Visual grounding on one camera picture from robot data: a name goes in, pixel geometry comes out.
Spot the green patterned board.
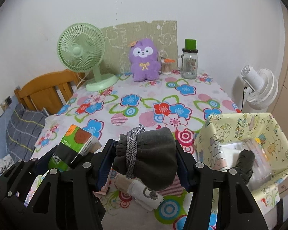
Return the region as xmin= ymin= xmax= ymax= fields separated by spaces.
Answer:
xmin=102 ymin=20 xmax=178 ymax=73

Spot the black fan cable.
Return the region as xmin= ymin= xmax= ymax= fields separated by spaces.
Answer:
xmin=241 ymin=85 xmax=247 ymax=113

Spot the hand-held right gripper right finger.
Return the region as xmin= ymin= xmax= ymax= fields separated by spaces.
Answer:
xmin=174 ymin=140 xmax=270 ymax=230

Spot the dark cloth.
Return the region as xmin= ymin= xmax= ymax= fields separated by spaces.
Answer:
xmin=235 ymin=149 xmax=255 ymax=185

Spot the yellow cartoon fabric box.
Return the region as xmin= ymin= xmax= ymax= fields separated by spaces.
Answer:
xmin=194 ymin=112 xmax=288 ymax=230

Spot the white standing fan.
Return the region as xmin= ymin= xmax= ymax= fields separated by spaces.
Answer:
xmin=233 ymin=65 xmax=279 ymax=112

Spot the green tissue packet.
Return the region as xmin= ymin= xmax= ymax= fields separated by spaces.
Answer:
xmin=47 ymin=124 xmax=102 ymax=173

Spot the grey drawstring pouch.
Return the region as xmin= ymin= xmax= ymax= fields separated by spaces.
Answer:
xmin=113 ymin=125 xmax=179 ymax=200

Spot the purple plush toy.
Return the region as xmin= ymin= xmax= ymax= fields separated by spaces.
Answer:
xmin=129 ymin=38 xmax=160 ymax=82

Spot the wooden chair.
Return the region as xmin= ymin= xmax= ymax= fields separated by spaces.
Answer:
xmin=14 ymin=69 xmax=85 ymax=115

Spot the floral tablecloth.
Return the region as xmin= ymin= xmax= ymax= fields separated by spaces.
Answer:
xmin=26 ymin=71 xmax=255 ymax=230

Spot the white patterned cloth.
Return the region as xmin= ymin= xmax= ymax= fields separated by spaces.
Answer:
xmin=0 ymin=156 xmax=11 ymax=173

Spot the grey plaid blanket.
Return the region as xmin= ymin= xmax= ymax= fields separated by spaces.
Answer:
xmin=6 ymin=103 xmax=47 ymax=161

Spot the white folded cloth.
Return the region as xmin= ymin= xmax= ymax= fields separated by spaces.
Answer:
xmin=133 ymin=181 xmax=165 ymax=212

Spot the beige rolled cloth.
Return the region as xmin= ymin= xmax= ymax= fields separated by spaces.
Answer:
xmin=115 ymin=174 xmax=144 ymax=197

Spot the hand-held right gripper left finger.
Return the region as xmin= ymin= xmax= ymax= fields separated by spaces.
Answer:
xmin=13 ymin=139 xmax=116 ymax=230

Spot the green desk fan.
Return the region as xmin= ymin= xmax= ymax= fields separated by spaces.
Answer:
xmin=57 ymin=23 xmax=118 ymax=92

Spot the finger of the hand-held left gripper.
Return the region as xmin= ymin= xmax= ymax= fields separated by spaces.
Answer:
xmin=0 ymin=159 xmax=50 ymax=206

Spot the small cotton swab jar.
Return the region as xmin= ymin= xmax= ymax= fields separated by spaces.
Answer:
xmin=160 ymin=56 xmax=175 ymax=75

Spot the glass jar with green lid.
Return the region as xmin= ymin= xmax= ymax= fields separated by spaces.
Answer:
xmin=176 ymin=39 xmax=198 ymax=79

